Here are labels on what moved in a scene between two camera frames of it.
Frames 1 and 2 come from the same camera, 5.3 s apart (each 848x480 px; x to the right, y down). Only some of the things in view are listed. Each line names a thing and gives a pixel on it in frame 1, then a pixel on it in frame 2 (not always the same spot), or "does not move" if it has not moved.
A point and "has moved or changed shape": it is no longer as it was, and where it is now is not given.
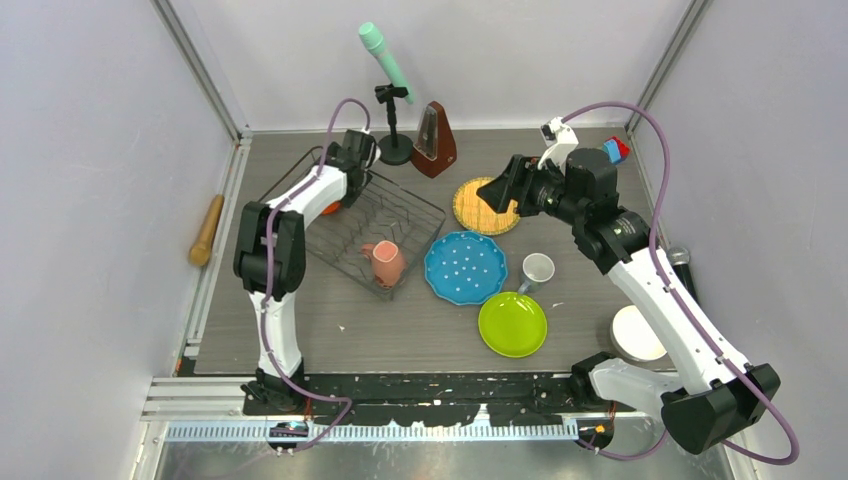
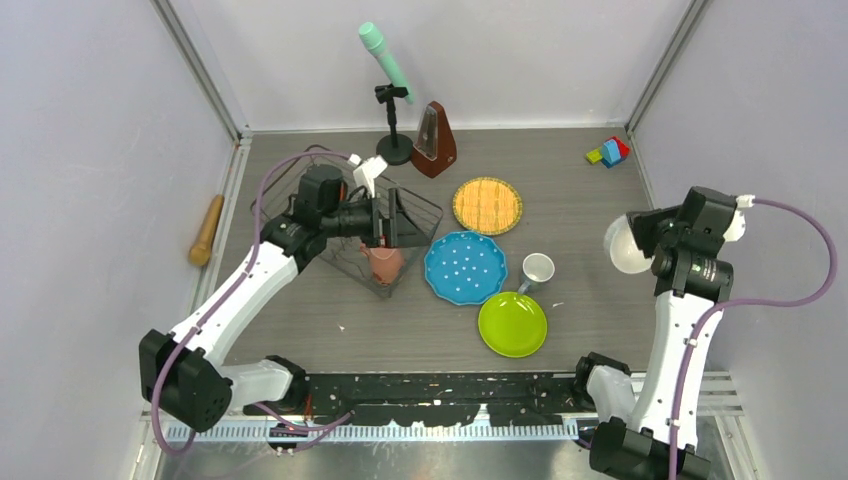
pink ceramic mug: [389, 262] does not move
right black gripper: [511, 185] to [641, 223]
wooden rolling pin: [200, 252] does not move
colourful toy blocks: [616, 150] does not move
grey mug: [537, 269] does not move
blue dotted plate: [465, 267] does not move
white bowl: [632, 338] has moved or changed shape
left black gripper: [332, 151] to [401, 232]
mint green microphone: [373, 38] does not move
